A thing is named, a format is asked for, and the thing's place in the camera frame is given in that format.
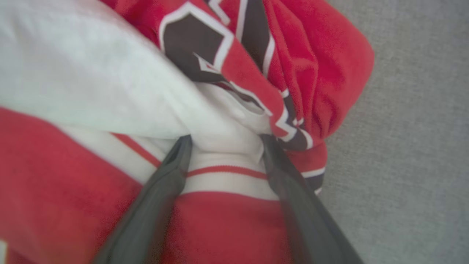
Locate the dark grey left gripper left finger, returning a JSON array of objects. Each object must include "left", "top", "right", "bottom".
[{"left": 92, "top": 135, "right": 193, "bottom": 264}]

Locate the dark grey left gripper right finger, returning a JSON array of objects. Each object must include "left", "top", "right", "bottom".
[{"left": 259, "top": 134, "right": 364, "bottom": 264}]

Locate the red and white basketball jersey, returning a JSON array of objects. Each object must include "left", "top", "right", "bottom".
[{"left": 0, "top": 0, "right": 375, "bottom": 264}]

